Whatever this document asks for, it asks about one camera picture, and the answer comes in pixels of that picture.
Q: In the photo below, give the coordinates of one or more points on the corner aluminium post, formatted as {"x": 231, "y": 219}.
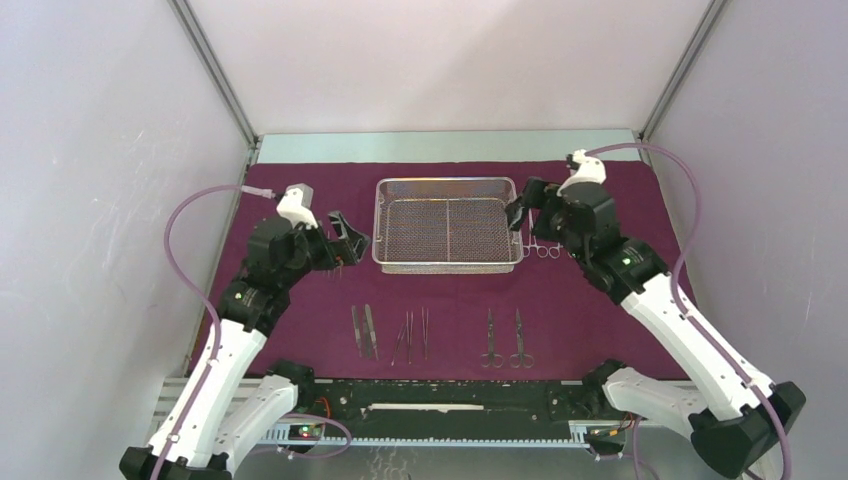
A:
{"x": 190, "y": 22}
{"x": 708, "y": 22}

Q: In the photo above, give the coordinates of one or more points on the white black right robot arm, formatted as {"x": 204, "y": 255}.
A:
{"x": 737, "y": 413}

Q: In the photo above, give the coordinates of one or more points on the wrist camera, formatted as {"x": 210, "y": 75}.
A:
{"x": 583, "y": 169}
{"x": 294, "y": 205}

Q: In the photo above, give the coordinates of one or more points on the steel surgical scissors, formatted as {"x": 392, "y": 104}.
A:
{"x": 554, "y": 252}

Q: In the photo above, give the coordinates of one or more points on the steel instrument tray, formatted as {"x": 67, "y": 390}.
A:
{"x": 445, "y": 225}

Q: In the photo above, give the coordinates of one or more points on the maroon surgical wrap cloth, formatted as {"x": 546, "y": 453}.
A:
{"x": 570, "y": 327}

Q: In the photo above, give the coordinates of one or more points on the left corner aluminium post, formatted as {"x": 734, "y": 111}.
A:
{"x": 190, "y": 22}

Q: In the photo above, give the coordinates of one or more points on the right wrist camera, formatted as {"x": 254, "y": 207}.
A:
{"x": 583, "y": 169}

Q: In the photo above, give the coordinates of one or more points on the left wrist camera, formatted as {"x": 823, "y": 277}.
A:
{"x": 294, "y": 205}

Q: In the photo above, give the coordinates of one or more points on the right corner aluminium post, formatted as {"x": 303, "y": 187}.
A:
{"x": 708, "y": 22}

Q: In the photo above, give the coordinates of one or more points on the steel forceps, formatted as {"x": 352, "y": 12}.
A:
{"x": 490, "y": 358}
{"x": 520, "y": 358}
{"x": 531, "y": 246}

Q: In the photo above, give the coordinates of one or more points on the grey cable duct strip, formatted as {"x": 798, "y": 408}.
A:
{"x": 278, "y": 436}

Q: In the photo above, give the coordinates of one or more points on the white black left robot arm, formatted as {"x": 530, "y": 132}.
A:
{"x": 201, "y": 438}

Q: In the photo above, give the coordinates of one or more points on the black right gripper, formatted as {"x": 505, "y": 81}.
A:
{"x": 535, "y": 195}

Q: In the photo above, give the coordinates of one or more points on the aluminium frame rail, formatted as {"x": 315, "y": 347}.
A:
{"x": 351, "y": 397}

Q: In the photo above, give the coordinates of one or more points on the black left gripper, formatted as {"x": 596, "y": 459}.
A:
{"x": 351, "y": 241}

